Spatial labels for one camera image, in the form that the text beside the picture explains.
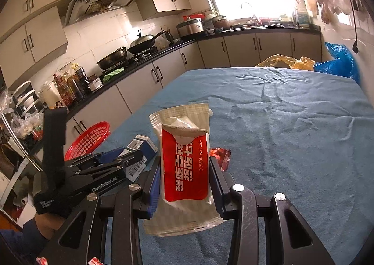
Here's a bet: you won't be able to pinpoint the white electric kettle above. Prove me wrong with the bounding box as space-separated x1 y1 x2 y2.
39 81 61 109

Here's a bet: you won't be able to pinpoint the black frying pan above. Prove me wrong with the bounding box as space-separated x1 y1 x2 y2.
96 47 127 71

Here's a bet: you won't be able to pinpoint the red torn snack wrapper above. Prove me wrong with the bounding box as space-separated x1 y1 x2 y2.
210 147 231 171

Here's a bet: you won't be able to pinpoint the white red food pouch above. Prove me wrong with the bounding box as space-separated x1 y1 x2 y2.
143 103 223 237

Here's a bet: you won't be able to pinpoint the red plastic basket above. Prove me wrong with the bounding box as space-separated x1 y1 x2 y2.
64 121 111 161

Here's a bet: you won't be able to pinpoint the blue plastic bag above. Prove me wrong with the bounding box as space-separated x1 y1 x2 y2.
313 42 360 84

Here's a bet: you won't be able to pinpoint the blue table cloth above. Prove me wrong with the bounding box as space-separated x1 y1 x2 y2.
99 67 373 264

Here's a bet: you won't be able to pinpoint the silver rice cooker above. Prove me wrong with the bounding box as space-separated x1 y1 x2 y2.
176 16 204 38

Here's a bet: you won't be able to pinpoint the green cloth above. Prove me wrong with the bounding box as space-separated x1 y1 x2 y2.
102 67 125 83

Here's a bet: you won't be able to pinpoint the lower kitchen cabinets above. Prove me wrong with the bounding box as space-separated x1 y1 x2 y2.
64 29 322 149

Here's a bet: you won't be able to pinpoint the metal storage rack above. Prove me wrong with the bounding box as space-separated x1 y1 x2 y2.
1 81 44 227

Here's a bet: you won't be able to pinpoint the yellow plastic bag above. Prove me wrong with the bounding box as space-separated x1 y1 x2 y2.
257 54 316 71

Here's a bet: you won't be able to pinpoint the black power cable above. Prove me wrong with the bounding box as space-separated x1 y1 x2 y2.
335 0 360 55

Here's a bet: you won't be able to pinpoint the dark cooking pot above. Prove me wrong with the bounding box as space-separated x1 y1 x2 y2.
203 14 231 34

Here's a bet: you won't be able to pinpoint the sauce bottles group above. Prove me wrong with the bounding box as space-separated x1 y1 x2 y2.
53 62 103 109

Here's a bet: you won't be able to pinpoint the white plastic bag on counter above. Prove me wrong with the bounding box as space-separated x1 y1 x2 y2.
10 112 44 141

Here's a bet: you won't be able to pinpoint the blue white carton box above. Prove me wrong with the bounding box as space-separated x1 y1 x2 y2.
118 134 158 182

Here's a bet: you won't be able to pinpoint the black wok with lid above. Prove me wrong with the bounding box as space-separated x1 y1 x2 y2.
127 29 165 54

